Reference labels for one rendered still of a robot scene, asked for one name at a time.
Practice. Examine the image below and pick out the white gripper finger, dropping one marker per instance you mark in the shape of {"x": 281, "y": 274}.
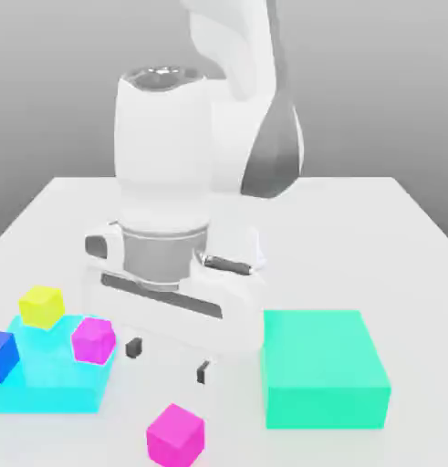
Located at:
{"x": 133, "y": 347}
{"x": 203, "y": 372}

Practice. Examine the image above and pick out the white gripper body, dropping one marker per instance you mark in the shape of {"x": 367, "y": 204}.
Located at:
{"x": 238, "y": 310}

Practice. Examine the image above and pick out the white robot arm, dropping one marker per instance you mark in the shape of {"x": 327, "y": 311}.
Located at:
{"x": 161, "y": 146}

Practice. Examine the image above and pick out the small magenta cube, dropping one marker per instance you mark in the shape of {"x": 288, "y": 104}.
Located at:
{"x": 175, "y": 436}
{"x": 94, "y": 341}

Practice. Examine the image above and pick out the small yellow cube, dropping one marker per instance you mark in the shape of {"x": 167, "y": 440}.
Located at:
{"x": 41, "y": 307}

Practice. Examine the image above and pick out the small blue cube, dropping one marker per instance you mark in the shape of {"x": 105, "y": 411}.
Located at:
{"x": 0, "y": 355}

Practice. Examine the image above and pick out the large cyan box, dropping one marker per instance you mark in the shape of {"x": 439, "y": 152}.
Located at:
{"x": 52, "y": 379}

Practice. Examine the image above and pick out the large green box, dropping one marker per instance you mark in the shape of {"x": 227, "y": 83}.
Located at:
{"x": 322, "y": 365}

